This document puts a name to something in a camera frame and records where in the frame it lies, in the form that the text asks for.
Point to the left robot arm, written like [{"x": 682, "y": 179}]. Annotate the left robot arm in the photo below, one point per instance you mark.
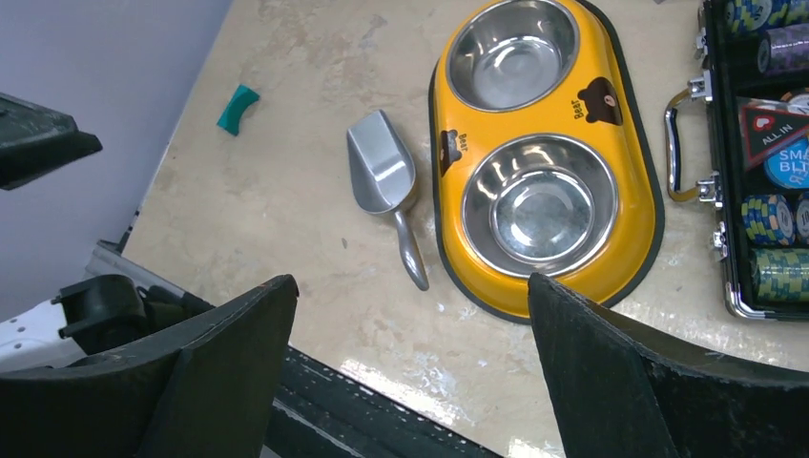
[{"x": 36, "y": 140}]

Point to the black poker chip case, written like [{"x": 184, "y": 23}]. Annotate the black poker chip case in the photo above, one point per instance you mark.
[{"x": 754, "y": 56}]

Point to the yellow double pet bowl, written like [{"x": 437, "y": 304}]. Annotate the yellow double pet bowl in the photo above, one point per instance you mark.
[{"x": 540, "y": 162}]

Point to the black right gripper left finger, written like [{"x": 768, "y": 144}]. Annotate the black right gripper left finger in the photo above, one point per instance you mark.
[{"x": 200, "y": 388}]

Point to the silver metal food scoop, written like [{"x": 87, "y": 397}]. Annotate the silver metal food scoop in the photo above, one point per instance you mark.
[{"x": 383, "y": 178}]

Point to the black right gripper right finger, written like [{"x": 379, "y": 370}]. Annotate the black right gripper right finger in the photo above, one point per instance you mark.
[{"x": 621, "y": 388}]

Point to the teal curved block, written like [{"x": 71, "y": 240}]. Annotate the teal curved block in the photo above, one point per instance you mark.
[{"x": 242, "y": 98}]

